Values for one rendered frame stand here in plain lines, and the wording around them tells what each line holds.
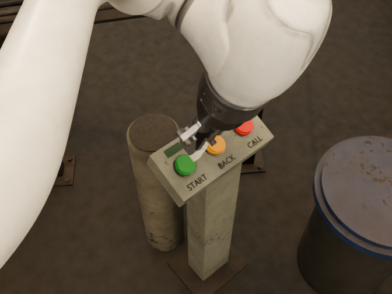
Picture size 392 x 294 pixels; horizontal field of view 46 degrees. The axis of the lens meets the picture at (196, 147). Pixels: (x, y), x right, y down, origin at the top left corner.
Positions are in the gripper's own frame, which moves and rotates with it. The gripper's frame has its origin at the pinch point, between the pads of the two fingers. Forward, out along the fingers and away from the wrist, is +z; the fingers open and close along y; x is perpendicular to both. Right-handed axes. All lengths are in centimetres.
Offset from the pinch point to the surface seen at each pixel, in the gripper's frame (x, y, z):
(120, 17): -37.4, -11.5, 17.3
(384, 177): 28, -40, 18
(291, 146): 8, -59, 71
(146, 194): -3.2, 2.4, 39.1
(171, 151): -3.3, 0.8, 9.4
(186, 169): 1.2, 0.9, 8.5
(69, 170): -31, 8, 84
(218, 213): 11.2, -6.2, 29.0
